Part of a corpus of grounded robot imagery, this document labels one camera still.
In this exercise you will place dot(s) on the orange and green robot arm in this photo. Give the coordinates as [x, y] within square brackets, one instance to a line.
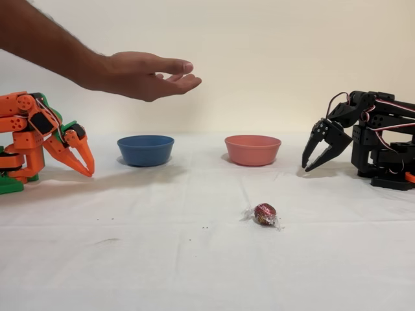
[29, 139]

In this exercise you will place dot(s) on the white tablecloth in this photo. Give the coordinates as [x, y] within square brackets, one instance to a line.
[162, 259]

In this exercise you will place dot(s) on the blue plastic bowl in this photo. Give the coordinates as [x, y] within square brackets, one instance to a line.
[146, 152]

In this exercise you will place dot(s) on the pink plastic bowl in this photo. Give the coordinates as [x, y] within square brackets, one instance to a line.
[253, 151]

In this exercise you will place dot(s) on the red foil candy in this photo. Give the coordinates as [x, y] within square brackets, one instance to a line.
[266, 214]

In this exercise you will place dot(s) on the orange base clamp piece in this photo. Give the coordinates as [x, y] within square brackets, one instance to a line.
[411, 177]

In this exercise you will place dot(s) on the person's bare hand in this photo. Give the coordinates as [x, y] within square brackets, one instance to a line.
[136, 74]

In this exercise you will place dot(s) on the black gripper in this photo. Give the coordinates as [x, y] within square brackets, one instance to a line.
[327, 134]

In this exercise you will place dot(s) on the person's bare forearm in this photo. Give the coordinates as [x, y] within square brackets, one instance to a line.
[42, 35]

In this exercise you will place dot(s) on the green arm base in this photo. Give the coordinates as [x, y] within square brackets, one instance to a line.
[9, 188]

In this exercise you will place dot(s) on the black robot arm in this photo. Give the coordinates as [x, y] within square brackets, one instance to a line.
[373, 136]

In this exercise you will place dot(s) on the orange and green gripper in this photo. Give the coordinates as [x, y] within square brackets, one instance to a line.
[72, 138]

